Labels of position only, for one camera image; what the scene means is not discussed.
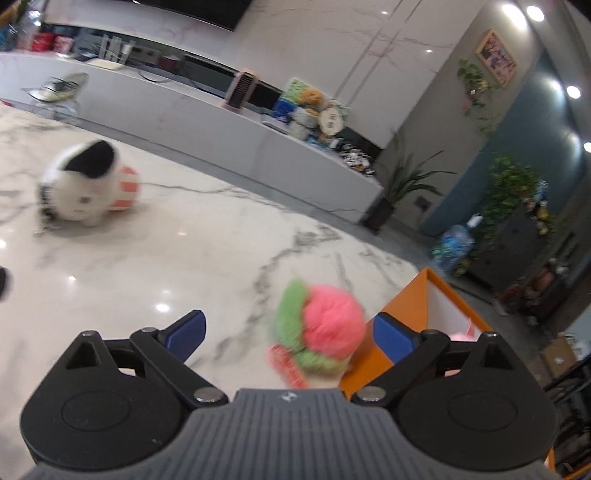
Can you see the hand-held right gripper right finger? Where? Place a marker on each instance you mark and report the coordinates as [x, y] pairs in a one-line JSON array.
[[392, 339]]

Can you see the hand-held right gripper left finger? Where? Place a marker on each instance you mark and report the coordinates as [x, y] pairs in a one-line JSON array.
[[189, 334]]

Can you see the orange cardboard box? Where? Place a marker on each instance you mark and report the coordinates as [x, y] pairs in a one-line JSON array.
[[406, 300]]

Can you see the pink peach plush toy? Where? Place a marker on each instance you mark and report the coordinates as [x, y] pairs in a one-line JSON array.
[[332, 323]]

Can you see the blue water jug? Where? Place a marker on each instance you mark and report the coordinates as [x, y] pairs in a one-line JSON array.
[[455, 249]]

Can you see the long-leaf potted plant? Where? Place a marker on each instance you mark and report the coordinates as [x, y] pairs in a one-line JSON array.
[[383, 212]]

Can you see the dark grey cabinet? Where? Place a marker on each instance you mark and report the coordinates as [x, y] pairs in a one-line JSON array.
[[517, 258]]

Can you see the brown cardboard carton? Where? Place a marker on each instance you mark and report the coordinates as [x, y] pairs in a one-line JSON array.
[[565, 357]]

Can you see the white and black plush toy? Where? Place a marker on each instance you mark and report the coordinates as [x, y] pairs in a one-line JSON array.
[[78, 189]]

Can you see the black and white checkered toy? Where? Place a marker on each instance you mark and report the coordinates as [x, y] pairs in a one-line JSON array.
[[355, 159]]

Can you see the green pothos plant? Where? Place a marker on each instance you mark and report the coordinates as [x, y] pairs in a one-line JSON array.
[[510, 189]]

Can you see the white marble media console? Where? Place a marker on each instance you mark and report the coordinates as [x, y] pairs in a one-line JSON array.
[[184, 120]]

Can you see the round white hand fan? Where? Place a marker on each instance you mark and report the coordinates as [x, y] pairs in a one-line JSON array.
[[332, 119]]

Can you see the grey knitted pot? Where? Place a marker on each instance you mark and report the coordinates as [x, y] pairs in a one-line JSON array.
[[304, 122]]

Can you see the blue tissue pack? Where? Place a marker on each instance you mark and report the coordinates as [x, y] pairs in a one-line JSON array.
[[282, 110]]

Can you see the pink desk heater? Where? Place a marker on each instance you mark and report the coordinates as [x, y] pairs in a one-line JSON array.
[[241, 90]]

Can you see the brown teddy bear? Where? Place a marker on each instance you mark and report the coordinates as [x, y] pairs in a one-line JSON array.
[[311, 98]]

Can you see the hanging vine plant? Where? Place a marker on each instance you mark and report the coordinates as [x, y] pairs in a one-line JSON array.
[[475, 87]]

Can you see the green picture board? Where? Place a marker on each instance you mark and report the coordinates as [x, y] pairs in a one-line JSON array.
[[293, 87]]

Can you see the small fan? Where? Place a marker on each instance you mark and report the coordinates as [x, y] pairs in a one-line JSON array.
[[57, 92]]

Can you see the white router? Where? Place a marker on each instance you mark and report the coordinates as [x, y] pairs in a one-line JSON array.
[[115, 57]]

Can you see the black television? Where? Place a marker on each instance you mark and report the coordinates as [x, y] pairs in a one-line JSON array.
[[203, 11]]

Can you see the red gift boxes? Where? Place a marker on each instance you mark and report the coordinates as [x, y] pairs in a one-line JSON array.
[[48, 42]]

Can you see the wall outlet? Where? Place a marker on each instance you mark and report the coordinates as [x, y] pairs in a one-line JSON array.
[[422, 203]]

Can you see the framed wall picture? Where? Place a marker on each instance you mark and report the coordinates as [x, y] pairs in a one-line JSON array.
[[496, 57]]

